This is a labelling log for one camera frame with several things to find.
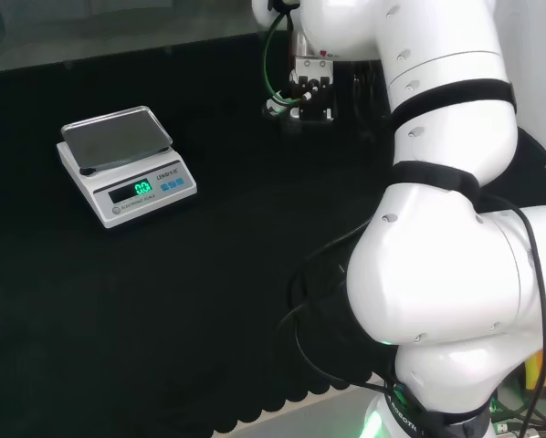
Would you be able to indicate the black bench cloth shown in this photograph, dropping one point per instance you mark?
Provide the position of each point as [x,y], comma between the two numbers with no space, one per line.
[163,310]

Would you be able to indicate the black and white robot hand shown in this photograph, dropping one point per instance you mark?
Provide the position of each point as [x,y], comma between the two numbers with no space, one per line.
[313,91]

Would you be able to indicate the electronic balance with steel pan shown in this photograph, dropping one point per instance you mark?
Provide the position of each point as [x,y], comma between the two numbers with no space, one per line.
[131,182]

